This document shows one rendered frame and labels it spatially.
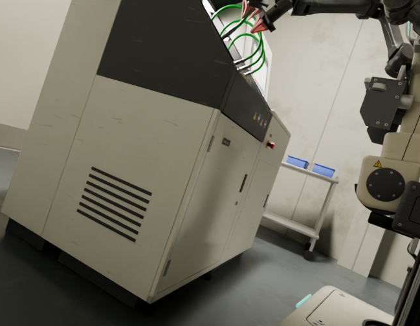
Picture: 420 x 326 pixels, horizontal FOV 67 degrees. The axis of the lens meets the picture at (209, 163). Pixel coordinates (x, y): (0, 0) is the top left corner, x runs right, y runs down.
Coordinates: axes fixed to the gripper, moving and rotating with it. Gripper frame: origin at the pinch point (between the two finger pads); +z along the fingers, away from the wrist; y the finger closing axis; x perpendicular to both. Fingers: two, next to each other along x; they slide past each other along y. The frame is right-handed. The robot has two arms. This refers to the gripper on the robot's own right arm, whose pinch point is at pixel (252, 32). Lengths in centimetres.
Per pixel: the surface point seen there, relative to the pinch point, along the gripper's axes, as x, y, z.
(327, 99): -261, 78, 9
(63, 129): 48, -18, 79
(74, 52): 50, 10, 61
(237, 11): -27, 44, 8
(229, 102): 23.6, -41.0, 13.8
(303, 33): -256, 177, -7
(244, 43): -30.3, 24.5, 12.7
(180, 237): 26, -78, 51
